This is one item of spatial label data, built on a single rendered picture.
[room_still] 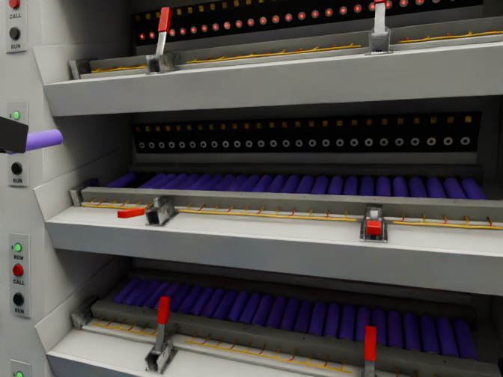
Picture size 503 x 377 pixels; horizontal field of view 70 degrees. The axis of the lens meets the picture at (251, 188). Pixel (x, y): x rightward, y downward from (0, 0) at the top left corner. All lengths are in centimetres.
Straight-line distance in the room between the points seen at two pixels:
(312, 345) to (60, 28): 57
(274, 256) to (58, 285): 35
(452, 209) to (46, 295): 55
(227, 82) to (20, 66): 32
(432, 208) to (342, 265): 12
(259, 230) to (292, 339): 16
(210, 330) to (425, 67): 42
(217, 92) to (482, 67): 27
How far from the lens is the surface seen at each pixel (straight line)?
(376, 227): 33
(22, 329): 67
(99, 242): 54
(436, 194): 47
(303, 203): 44
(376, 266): 41
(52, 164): 60
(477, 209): 45
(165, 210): 48
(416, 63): 41
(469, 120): 56
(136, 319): 61
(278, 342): 52
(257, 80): 43
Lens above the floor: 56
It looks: 2 degrees down
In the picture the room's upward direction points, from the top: 1 degrees clockwise
